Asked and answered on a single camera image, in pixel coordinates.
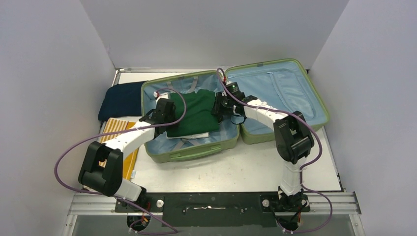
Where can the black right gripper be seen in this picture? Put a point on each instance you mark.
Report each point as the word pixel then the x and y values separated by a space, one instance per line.
pixel 216 108

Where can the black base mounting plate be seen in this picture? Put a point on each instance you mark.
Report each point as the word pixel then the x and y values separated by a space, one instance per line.
pixel 224 209

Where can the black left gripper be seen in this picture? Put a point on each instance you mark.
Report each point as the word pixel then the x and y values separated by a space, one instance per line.
pixel 173 115

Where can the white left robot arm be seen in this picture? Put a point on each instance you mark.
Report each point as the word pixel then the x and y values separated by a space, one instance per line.
pixel 151 134

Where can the white shirt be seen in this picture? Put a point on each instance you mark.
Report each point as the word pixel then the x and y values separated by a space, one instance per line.
pixel 193 136

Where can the navy blue folded cloth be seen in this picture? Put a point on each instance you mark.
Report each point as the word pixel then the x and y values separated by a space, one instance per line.
pixel 122 100

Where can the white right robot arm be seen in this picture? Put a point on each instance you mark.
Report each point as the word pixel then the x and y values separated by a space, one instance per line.
pixel 293 139

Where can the dark green cloth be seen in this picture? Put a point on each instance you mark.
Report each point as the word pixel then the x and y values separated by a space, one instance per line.
pixel 198 118

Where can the green suitcase with blue lining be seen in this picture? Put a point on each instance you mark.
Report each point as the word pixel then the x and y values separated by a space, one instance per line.
pixel 282 84

